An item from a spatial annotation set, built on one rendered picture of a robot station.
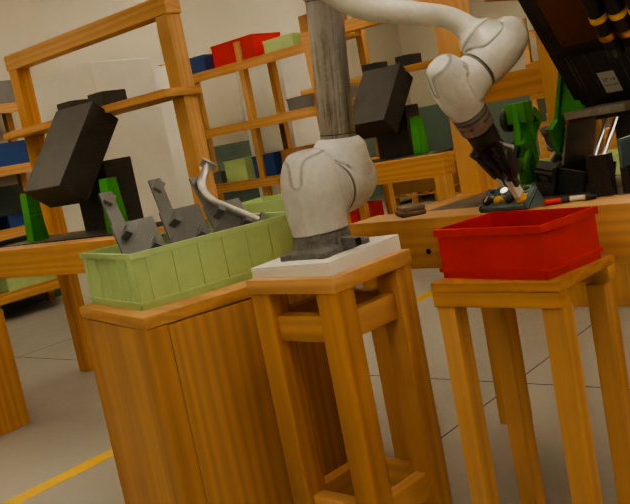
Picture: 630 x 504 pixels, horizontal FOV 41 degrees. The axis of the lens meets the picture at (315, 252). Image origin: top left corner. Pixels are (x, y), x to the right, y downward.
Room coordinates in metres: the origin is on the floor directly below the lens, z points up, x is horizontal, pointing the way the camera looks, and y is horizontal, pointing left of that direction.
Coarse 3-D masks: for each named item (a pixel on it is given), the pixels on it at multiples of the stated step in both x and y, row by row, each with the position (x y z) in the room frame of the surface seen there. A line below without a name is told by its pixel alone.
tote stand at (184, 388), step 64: (128, 320) 2.41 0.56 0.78; (192, 320) 2.41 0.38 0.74; (128, 384) 2.51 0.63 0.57; (192, 384) 2.38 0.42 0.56; (256, 384) 2.50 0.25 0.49; (320, 384) 2.62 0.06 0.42; (128, 448) 2.62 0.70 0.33; (192, 448) 2.36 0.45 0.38; (256, 448) 2.47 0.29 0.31; (320, 448) 2.59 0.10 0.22
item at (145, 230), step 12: (108, 192) 2.77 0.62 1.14; (108, 204) 2.76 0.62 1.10; (108, 216) 2.75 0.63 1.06; (120, 216) 2.76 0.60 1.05; (120, 228) 2.74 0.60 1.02; (144, 228) 2.78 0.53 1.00; (156, 228) 2.80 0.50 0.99; (120, 240) 2.72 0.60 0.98; (132, 240) 2.74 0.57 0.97; (144, 240) 2.76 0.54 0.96; (132, 252) 2.71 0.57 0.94
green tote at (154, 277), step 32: (256, 224) 2.68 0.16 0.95; (288, 224) 2.75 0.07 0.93; (96, 256) 2.65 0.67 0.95; (128, 256) 2.44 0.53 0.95; (160, 256) 2.49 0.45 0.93; (192, 256) 2.55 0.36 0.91; (224, 256) 2.61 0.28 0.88; (256, 256) 2.67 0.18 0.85; (96, 288) 2.72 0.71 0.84; (128, 288) 2.49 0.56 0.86; (160, 288) 2.48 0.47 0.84; (192, 288) 2.53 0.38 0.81
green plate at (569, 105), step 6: (558, 72) 2.34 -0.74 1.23; (558, 78) 2.34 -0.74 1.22; (558, 84) 2.34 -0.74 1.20; (564, 84) 2.35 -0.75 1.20; (558, 90) 2.35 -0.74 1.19; (564, 90) 2.35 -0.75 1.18; (558, 96) 2.35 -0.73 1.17; (564, 96) 2.35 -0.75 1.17; (570, 96) 2.34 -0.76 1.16; (558, 102) 2.35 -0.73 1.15; (564, 102) 2.35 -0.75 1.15; (570, 102) 2.34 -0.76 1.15; (576, 102) 2.33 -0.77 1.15; (558, 108) 2.35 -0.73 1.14; (564, 108) 2.35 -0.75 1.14; (570, 108) 2.34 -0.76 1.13; (576, 108) 2.33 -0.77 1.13; (582, 108) 2.32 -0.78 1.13; (558, 114) 2.36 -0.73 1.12; (564, 120) 2.39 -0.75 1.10
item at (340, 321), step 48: (384, 288) 2.24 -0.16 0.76; (288, 336) 2.20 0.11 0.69; (336, 336) 2.06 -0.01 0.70; (288, 384) 2.21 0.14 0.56; (336, 384) 2.08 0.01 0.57; (288, 432) 2.23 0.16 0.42; (432, 432) 2.23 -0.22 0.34; (336, 480) 2.31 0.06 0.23; (384, 480) 2.07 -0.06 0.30; (432, 480) 2.21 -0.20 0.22
